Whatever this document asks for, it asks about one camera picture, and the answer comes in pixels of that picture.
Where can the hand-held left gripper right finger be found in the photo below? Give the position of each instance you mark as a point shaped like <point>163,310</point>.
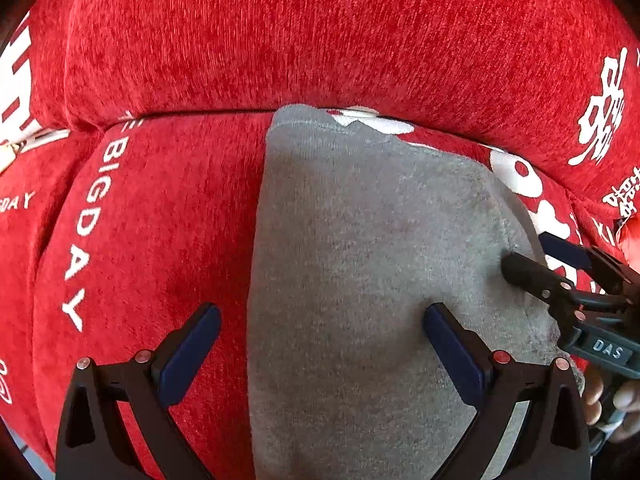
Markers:
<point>452,355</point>

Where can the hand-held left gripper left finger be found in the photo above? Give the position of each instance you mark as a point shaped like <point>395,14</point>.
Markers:
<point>192,355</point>

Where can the red printed sofa cover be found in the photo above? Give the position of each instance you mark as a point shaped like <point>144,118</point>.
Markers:
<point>250,35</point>

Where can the person's right hand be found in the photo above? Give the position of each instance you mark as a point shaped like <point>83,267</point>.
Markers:
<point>595,395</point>

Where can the grey knit garment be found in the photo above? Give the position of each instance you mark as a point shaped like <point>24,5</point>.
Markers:
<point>360,260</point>

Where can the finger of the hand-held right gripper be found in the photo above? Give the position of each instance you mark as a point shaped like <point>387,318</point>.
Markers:
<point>567,252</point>
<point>527,270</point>

